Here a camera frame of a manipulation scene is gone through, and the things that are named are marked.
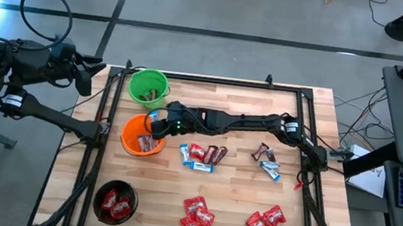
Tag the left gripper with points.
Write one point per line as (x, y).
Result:
(65, 72)

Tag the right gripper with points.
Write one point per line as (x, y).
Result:
(185, 120)

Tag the brown candy bar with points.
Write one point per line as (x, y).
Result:
(220, 155)
(259, 151)
(153, 94)
(146, 97)
(210, 154)
(270, 155)

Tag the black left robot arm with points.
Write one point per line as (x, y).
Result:
(56, 117)

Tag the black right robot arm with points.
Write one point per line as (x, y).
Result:
(246, 121)

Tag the orange jack-o-lantern bucket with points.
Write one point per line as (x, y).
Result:
(130, 135)

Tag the green plastic bucket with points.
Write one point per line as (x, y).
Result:
(140, 83)

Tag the black plastic bucket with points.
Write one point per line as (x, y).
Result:
(119, 185)

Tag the white power adapter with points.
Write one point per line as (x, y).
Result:
(356, 150)

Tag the black desk support beam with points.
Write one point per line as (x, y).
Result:
(367, 162)

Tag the white paper sheet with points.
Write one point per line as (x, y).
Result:
(368, 181)

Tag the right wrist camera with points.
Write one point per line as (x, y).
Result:
(175, 106)

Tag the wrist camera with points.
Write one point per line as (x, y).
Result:
(175, 106)
(63, 49)

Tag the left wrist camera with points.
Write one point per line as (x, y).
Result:
(63, 49)

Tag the black rail clamp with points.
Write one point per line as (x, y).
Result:
(128, 66)
(269, 82)

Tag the black aluminium table frame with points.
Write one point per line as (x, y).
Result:
(228, 81)

